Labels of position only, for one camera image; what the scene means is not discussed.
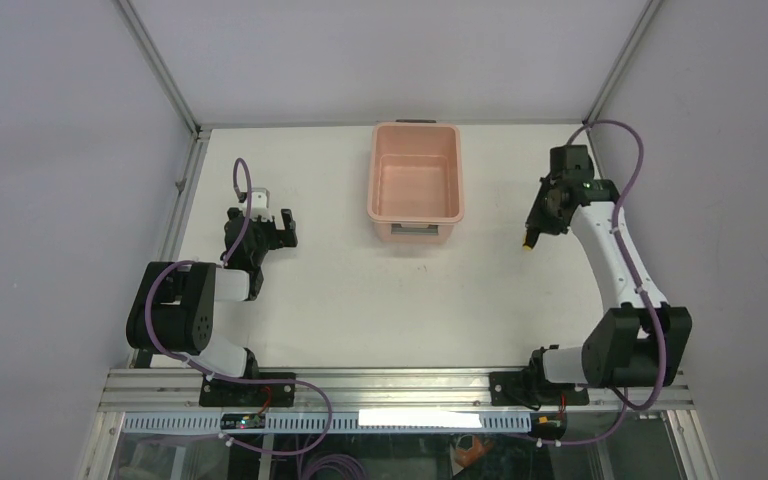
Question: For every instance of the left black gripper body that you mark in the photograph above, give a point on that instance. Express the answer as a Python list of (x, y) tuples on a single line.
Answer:
[(265, 233)]

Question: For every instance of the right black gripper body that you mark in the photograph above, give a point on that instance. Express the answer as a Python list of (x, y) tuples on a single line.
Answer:
[(553, 223)]

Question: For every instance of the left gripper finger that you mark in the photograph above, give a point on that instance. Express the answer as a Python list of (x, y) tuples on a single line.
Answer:
[(286, 238), (288, 220)]

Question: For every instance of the yellow black screwdriver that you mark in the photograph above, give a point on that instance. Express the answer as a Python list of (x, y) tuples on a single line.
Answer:
[(530, 239)]

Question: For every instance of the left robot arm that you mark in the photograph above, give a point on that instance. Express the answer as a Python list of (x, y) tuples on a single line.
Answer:
[(173, 311)]

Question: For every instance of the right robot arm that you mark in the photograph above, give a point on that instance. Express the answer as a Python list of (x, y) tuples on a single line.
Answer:
[(641, 338)]

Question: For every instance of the pink plastic bin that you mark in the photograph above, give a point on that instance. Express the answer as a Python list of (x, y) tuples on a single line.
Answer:
[(415, 186)]

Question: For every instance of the orange object under table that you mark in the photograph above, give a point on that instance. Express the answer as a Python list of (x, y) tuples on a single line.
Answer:
[(467, 449)]

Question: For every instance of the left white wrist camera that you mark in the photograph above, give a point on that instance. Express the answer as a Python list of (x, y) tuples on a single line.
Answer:
[(259, 198)]

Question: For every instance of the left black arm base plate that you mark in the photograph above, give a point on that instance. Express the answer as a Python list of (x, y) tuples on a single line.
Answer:
[(279, 391)]

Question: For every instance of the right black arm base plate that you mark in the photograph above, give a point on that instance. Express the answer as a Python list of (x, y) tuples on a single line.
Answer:
[(528, 389)]

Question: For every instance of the white slotted cable duct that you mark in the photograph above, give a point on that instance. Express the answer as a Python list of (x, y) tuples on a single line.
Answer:
[(365, 421)]

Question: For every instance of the aluminium mounting rail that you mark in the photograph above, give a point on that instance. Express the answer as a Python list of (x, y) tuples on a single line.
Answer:
[(349, 389)]

